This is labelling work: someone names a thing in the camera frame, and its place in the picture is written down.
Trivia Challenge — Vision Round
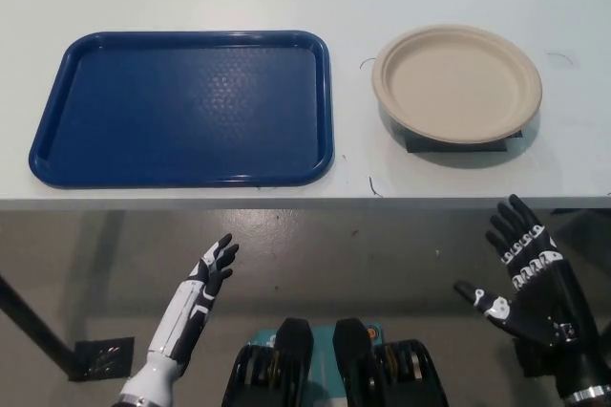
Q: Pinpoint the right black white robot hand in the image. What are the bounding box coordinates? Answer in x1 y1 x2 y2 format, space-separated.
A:
453 194 605 397

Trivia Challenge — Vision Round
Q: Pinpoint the blue plastic tray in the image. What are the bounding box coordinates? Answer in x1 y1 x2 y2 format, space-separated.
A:
28 30 337 188

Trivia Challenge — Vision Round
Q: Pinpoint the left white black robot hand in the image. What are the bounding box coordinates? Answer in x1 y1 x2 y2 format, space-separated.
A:
145 233 240 365

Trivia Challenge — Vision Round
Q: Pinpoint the beige paper plate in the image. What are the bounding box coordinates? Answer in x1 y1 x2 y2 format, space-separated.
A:
371 23 544 144

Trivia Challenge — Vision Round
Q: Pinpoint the black plate stand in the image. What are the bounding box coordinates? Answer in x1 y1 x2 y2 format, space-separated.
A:
390 114 524 157

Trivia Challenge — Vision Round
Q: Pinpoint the black table leg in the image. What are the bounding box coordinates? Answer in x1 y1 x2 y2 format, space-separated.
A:
0 272 80 379

